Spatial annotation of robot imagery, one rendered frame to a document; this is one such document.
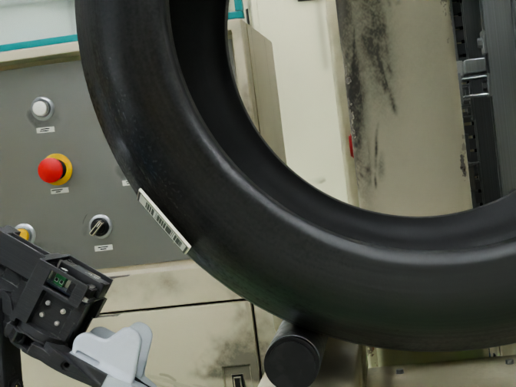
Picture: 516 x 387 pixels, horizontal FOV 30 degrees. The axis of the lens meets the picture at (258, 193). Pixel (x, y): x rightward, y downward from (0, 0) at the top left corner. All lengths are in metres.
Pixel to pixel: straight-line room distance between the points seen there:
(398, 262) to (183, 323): 0.82
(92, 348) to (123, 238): 0.69
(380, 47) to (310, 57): 3.16
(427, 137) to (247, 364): 0.54
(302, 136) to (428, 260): 3.53
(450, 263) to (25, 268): 0.39
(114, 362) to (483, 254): 0.35
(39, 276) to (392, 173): 0.44
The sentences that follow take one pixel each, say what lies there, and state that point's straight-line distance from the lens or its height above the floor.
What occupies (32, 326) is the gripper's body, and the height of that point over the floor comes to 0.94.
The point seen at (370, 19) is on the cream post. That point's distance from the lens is 1.13.
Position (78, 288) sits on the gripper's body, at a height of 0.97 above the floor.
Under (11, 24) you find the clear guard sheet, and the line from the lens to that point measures 1.60.
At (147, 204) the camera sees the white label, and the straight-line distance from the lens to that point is 0.76.
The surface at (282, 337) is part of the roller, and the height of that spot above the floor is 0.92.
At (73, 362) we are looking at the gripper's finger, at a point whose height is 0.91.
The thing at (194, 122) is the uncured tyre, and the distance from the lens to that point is 0.73.
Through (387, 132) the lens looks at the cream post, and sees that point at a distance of 1.12.
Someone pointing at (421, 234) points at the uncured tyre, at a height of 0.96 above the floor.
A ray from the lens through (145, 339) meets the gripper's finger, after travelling 0.91.
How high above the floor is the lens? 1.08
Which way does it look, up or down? 3 degrees down
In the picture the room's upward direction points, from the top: 7 degrees counter-clockwise
